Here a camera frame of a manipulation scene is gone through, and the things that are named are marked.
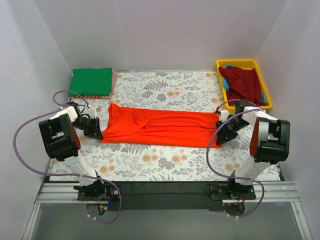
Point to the yellow plastic bin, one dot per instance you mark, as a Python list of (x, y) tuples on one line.
[(241, 79)]

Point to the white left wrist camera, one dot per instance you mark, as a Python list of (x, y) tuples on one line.
[(93, 112)]

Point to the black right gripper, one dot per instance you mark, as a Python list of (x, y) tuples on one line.
[(226, 127)]

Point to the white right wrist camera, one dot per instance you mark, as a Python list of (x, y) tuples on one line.
[(223, 114)]

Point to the dark red t shirt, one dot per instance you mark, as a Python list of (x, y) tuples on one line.
[(243, 86)]

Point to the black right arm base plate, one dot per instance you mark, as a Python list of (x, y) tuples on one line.
[(221, 191)]

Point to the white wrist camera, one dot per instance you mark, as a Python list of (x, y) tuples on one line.
[(93, 112), (223, 114)]

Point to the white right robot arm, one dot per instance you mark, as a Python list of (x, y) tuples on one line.
[(269, 144)]

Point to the floral patterned table mat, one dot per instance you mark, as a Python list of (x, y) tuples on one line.
[(178, 91)]

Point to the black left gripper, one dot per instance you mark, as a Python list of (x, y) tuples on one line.
[(92, 126)]

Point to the folded green t shirt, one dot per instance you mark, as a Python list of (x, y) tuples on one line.
[(77, 73)]

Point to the folded pink t shirt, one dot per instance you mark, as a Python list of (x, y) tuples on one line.
[(113, 83)]

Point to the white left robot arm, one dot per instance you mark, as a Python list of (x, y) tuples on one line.
[(62, 143)]

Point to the aluminium frame rail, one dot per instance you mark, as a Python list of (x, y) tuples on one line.
[(168, 211)]

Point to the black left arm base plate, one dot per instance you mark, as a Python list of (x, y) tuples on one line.
[(112, 192)]

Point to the orange t shirt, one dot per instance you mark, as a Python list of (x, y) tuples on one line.
[(160, 127)]

